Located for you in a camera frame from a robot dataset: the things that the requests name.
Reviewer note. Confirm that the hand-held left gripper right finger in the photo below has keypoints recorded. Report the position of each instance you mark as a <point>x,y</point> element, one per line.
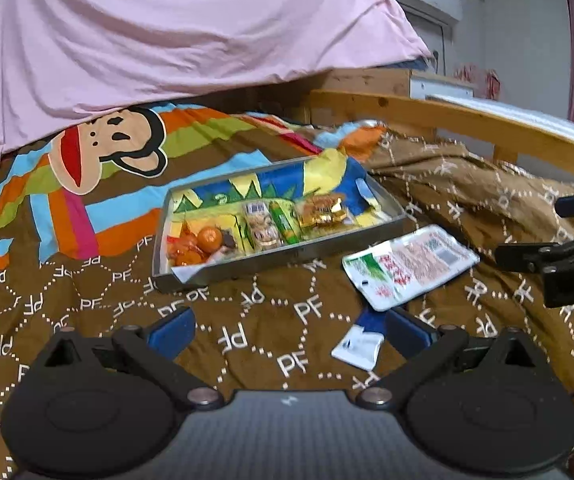
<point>407,329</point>

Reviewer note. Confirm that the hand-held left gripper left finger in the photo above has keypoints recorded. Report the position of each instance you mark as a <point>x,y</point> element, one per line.
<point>172,332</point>

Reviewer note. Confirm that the small white snack packet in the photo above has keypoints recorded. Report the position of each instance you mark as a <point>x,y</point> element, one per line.
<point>357,347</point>

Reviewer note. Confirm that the clear bag of orange snacks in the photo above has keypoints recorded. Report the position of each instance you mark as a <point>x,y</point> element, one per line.
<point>202,242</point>

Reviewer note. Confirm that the clear cookie packet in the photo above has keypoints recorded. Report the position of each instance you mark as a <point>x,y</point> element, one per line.
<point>266,237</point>
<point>259,212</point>

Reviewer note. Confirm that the grey tray with cartoon lining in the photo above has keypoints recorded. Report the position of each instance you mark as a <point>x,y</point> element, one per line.
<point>217,195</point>

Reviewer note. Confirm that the gold snack packet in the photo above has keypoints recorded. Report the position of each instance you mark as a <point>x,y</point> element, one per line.
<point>322,210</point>

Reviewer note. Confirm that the green stick snack packet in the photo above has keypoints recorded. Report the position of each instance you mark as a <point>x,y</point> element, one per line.
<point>284,222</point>

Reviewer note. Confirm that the large flat white snack packet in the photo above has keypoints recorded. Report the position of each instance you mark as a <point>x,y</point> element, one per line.
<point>407,265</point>

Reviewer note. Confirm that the brown printed blanket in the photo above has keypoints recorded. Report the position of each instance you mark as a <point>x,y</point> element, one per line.
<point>267,320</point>

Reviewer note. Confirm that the wooden cabinet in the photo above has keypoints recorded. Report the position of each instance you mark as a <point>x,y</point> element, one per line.
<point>367,80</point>

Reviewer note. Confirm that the pink bed sheet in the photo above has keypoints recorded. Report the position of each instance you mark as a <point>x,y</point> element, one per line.
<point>167,30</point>

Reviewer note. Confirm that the wooden bed frame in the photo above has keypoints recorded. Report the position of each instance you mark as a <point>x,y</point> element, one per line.
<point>467,117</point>

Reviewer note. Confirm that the red wall decoration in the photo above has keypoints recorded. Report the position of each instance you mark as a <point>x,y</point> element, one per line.
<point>482,80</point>

